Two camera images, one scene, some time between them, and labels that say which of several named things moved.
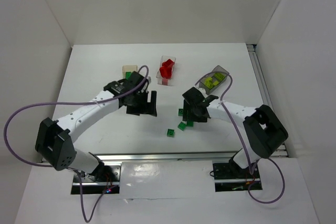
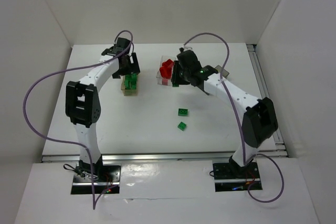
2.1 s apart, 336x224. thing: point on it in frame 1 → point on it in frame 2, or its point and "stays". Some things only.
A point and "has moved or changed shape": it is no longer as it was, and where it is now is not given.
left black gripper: x=143 y=106 → x=128 y=68
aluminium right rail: x=263 y=88 stays
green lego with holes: x=180 y=112 stays
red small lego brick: x=164 y=81 stays
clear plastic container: x=165 y=74 stays
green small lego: x=181 y=126 stays
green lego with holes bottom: x=170 y=132 has moved or changed shape
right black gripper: x=194 y=114 → x=176 y=73
